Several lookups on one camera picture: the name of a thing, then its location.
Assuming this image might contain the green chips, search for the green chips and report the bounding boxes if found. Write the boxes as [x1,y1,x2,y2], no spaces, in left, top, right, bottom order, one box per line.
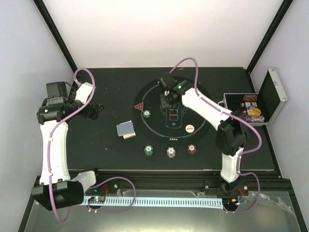
[143,110,151,118]

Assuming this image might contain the red triangular all-in button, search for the red triangular all-in button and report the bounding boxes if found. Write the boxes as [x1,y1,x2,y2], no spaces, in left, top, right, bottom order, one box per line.
[134,102,144,112]

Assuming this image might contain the white dealer button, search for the white dealer button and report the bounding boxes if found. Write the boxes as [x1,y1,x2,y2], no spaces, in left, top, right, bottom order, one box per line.
[185,124,195,133]

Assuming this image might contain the red chip stack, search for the red chip stack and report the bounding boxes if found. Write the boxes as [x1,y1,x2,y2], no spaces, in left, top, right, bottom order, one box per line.
[187,144,197,155]

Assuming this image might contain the green chip stack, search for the green chip stack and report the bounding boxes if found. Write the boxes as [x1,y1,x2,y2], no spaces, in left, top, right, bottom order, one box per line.
[144,145,154,156]

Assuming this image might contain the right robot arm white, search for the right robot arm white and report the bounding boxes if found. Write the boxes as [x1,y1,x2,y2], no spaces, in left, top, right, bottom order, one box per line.
[158,77,248,195]

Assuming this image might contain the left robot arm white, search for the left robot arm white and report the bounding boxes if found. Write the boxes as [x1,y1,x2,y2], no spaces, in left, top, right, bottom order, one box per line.
[31,82,104,211]

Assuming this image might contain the round black poker mat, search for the round black poker mat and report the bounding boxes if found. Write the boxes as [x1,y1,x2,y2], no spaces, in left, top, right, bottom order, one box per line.
[133,80,214,145]

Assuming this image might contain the blue-backed playing card deck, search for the blue-backed playing card deck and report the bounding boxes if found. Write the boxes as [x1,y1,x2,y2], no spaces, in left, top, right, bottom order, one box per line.
[116,121,135,137]

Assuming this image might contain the brown chips row in case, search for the brown chips row in case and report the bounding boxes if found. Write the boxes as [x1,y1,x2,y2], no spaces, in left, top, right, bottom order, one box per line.
[243,95,258,102]

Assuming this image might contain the boxed card deck in case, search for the boxed card deck in case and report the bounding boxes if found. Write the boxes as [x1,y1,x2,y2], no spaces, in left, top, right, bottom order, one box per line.
[245,102,257,116]

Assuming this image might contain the purple chips row in case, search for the purple chips row in case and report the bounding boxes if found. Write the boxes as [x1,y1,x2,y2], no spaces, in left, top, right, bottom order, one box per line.
[245,116,265,123]

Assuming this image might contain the yellow round button in case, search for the yellow round button in case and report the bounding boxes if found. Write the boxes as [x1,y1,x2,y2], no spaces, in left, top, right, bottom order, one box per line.
[253,108,261,116]

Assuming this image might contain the left controller circuit board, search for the left controller circuit board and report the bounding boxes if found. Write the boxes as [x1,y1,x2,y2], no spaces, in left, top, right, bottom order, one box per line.
[88,196,105,203]

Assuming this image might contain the controller circuit board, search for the controller circuit board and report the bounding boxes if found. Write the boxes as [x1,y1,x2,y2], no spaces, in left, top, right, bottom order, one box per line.
[222,198,247,206]
[88,196,105,203]

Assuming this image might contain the aluminium poker case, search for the aluminium poker case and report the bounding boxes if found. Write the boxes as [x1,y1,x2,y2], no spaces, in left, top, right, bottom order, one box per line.
[219,69,288,126]

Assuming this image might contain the right controller circuit board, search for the right controller circuit board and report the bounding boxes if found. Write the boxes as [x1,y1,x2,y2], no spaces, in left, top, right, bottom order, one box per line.
[222,198,247,206]

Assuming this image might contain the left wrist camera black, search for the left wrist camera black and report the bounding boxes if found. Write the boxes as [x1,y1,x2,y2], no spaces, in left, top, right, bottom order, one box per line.
[46,82,68,105]

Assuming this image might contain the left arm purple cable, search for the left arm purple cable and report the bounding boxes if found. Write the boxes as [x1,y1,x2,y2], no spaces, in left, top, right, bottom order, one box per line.
[47,67,96,222]

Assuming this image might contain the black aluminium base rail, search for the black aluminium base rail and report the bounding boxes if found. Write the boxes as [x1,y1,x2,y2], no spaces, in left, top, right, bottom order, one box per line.
[97,170,294,194]

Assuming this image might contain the white slotted cable duct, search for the white slotted cable duct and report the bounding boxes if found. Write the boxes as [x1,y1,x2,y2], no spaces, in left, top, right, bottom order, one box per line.
[82,196,223,209]

